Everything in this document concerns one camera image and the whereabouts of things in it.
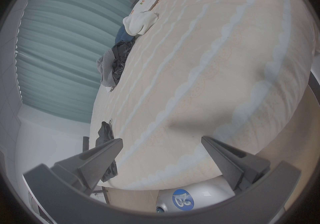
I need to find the grey garment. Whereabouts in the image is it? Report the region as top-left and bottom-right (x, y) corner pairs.
(97, 49), (118, 87)

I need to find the dark blue garment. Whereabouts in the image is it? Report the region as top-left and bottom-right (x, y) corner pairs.
(114, 25), (136, 43)

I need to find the bed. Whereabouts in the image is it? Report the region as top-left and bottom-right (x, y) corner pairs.
(89, 0), (320, 204)

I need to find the cream garment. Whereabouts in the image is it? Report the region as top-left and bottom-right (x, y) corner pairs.
(122, 10), (159, 35)

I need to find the black garment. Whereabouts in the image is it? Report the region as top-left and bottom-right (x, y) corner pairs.
(111, 37), (137, 85)

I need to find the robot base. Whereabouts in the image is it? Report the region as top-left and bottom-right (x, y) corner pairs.
(156, 175), (237, 214)

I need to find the blue-green curtain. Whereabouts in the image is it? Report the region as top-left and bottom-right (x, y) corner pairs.
(14, 0), (137, 124)

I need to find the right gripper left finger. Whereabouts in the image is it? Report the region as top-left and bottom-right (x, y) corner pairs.
(54, 138), (123, 194)

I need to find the black T-shirt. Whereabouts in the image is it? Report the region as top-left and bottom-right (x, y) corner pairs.
(96, 121), (118, 182)

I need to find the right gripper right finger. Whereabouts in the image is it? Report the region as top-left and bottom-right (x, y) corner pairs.
(201, 136), (270, 191)

